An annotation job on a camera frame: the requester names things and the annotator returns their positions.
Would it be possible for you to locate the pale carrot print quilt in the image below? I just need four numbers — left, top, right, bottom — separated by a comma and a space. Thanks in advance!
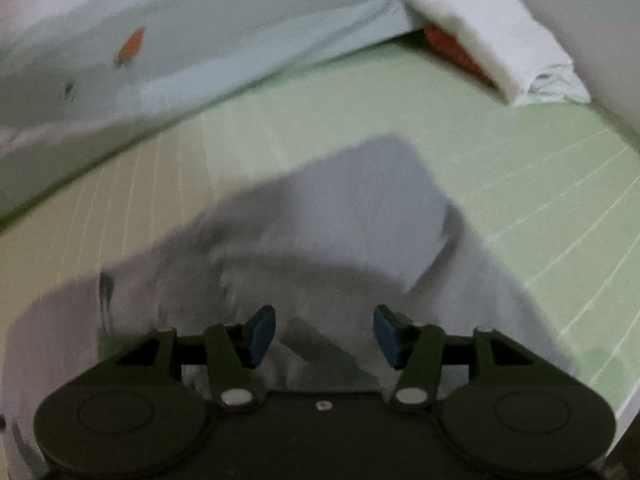
0, 0, 513, 221

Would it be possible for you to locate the red cloth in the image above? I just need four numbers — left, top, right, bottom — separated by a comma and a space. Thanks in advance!
422, 24, 503, 88

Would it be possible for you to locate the white folded towel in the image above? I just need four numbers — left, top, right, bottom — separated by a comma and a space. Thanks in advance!
399, 0, 576, 106

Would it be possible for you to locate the beige padded headboard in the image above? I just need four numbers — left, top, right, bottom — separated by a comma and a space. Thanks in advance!
507, 0, 640, 133

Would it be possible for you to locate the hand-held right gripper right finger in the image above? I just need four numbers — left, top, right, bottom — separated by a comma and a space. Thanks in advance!
372, 304, 543, 411

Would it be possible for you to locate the grey shirt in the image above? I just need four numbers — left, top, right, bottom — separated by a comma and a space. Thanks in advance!
0, 134, 583, 480

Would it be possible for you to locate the pale green folded cloth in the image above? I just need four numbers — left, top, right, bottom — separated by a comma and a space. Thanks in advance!
512, 57, 593, 107

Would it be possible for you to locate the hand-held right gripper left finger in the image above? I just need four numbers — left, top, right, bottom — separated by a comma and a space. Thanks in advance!
102, 304, 277, 411

